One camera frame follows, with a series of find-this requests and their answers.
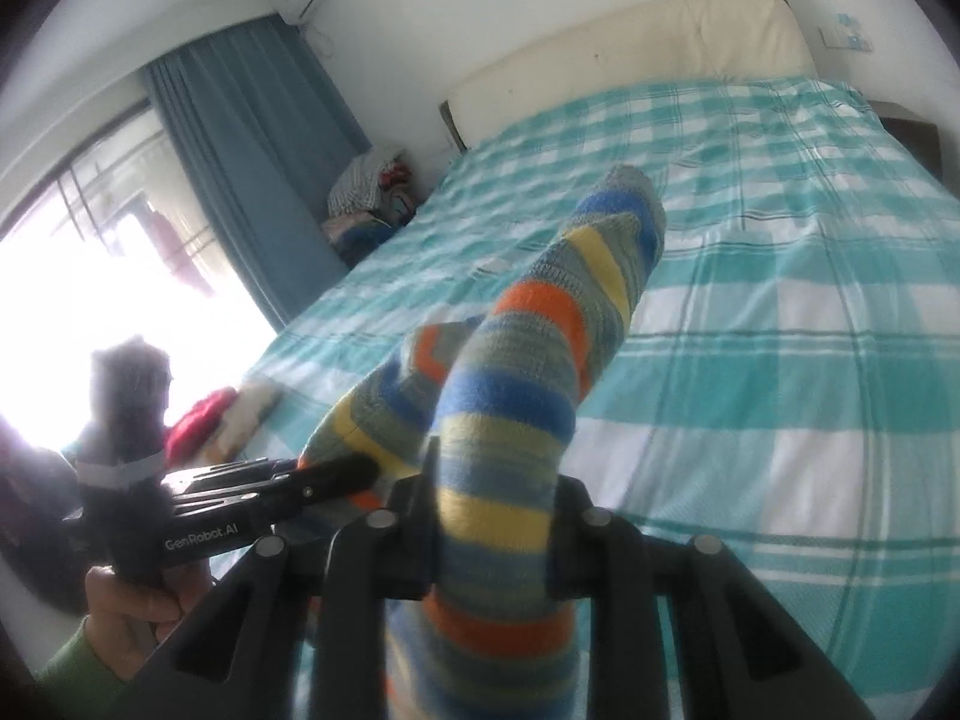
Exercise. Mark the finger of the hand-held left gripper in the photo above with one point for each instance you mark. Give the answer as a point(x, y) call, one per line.
point(337, 480)

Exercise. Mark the blue curtain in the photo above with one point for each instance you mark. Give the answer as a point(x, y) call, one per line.
point(247, 150)

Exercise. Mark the red cloth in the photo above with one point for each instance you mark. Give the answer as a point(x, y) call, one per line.
point(199, 420)

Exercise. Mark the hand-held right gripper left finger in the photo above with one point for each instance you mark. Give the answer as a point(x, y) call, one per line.
point(409, 532)

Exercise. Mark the teal plaid blanket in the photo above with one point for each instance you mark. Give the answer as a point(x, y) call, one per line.
point(750, 315)

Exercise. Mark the dark nightstand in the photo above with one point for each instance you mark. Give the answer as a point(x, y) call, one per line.
point(911, 135)

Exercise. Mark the person's left forearm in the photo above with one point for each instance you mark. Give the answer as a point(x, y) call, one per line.
point(75, 675)

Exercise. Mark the person's left hand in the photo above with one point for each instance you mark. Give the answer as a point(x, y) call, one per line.
point(127, 607)

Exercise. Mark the striped knit sweater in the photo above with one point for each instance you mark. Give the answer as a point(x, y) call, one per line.
point(510, 360)

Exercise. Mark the cream padded headboard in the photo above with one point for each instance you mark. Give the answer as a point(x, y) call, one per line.
point(637, 37)

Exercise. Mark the pile of clothes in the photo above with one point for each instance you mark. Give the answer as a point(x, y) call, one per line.
point(360, 187)

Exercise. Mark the window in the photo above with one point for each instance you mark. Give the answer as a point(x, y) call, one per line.
point(90, 240)

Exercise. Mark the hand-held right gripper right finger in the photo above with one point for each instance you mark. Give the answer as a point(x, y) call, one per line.
point(577, 540)

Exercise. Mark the white cloth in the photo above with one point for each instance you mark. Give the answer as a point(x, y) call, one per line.
point(251, 405)

